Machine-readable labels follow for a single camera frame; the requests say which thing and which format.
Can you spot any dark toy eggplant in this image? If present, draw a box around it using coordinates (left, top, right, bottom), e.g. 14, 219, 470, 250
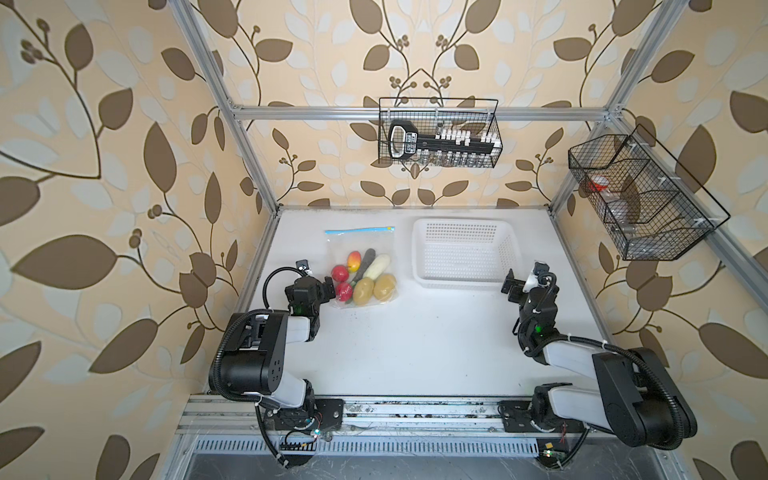
350, 248, 376, 286

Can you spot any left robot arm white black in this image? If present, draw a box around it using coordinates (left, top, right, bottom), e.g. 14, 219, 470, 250
208, 260, 345, 469

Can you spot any red yellow toy mango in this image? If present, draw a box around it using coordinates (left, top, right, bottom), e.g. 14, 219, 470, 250
347, 251, 362, 273

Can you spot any black wire basket right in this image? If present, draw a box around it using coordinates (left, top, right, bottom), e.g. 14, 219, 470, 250
568, 124, 731, 261

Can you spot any white plastic basket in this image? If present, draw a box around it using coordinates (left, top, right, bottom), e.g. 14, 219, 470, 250
411, 218, 521, 290

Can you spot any black wire basket back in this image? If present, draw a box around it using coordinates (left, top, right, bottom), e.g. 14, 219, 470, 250
377, 96, 503, 169

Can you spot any black wire basket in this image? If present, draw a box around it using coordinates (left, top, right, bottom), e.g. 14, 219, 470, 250
377, 96, 503, 169
568, 124, 731, 261

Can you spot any white toy radish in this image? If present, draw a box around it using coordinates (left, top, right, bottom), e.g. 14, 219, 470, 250
363, 254, 391, 281

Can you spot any clear zip top bag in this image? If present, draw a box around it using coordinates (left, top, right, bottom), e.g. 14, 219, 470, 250
324, 226, 399, 309

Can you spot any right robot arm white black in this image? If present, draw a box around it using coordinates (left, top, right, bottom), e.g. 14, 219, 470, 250
498, 262, 698, 469

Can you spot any red toy apple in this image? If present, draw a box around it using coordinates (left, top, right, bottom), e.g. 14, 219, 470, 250
331, 265, 349, 283

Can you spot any yellow toy potato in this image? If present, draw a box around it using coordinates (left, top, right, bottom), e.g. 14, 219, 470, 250
373, 273, 397, 302
353, 277, 375, 306

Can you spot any red toy tomato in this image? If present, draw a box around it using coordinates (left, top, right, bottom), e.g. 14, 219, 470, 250
336, 282, 354, 303

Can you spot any red capped clear bottle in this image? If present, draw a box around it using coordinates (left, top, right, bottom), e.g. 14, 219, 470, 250
585, 175, 620, 205

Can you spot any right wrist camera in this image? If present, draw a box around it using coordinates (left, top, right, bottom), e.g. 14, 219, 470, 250
523, 272, 539, 293

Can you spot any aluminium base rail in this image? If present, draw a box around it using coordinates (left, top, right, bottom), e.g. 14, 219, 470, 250
176, 395, 673, 457

